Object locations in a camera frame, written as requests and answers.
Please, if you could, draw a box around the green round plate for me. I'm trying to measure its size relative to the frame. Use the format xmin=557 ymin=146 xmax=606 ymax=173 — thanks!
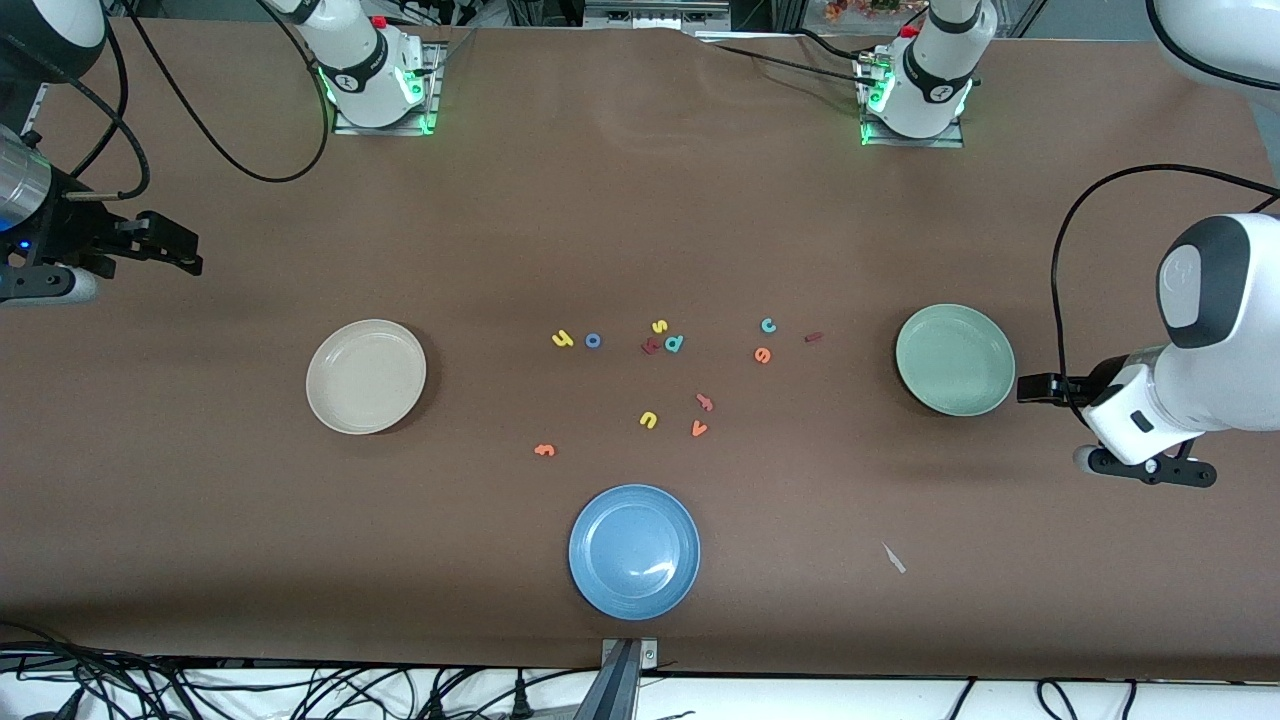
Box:
xmin=895 ymin=303 xmax=1017 ymax=418

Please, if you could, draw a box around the beige round plate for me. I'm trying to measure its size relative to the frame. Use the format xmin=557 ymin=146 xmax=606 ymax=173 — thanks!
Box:
xmin=306 ymin=319 xmax=428 ymax=436

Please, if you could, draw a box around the brown table cover sheet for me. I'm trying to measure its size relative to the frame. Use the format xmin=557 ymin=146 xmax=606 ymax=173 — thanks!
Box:
xmin=0 ymin=18 xmax=1280 ymax=683

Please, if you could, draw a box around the blue round plate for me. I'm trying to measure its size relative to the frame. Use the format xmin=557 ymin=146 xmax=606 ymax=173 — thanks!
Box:
xmin=568 ymin=484 xmax=701 ymax=621

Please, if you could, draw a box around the grey equipment box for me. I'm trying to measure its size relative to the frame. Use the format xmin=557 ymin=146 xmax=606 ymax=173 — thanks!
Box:
xmin=583 ymin=0 xmax=731 ymax=29

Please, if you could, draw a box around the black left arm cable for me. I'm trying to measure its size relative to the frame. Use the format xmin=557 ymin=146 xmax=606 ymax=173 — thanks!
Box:
xmin=1050 ymin=163 xmax=1280 ymax=431

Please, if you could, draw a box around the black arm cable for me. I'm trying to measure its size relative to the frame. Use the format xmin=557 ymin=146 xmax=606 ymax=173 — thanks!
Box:
xmin=65 ymin=0 xmax=333 ymax=199
xmin=1050 ymin=163 xmax=1280 ymax=431

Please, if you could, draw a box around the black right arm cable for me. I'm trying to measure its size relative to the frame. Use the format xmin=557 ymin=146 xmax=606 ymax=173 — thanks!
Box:
xmin=65 ymin=0 xmax=333 ymax=199

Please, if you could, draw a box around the black cable on table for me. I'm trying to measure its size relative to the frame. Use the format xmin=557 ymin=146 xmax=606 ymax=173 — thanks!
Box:
xmin=700 ymin=28 xmax=881 ymax=89

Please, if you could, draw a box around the black cable tangle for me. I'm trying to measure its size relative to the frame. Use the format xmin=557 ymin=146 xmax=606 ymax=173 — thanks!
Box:
xmin=0 ymin=620 xmax=601 ymax=720

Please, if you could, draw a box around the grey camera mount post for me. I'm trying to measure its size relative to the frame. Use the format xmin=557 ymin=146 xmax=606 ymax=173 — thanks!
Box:
xmin=575 ymin=637 xmax=661 ymax=720

